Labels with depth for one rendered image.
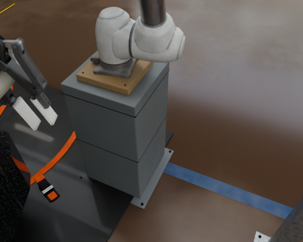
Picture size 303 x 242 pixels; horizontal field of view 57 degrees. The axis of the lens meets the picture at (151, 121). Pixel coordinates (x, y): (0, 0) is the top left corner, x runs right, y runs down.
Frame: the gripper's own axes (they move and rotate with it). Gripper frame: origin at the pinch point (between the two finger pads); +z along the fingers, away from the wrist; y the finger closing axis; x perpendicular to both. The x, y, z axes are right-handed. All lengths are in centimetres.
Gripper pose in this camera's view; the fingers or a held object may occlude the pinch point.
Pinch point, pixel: (36, 111)
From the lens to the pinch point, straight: 61.2
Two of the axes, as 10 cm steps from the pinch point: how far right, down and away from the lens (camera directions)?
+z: 3.7, 7.2, 5.9
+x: -0.3, 6.4, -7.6
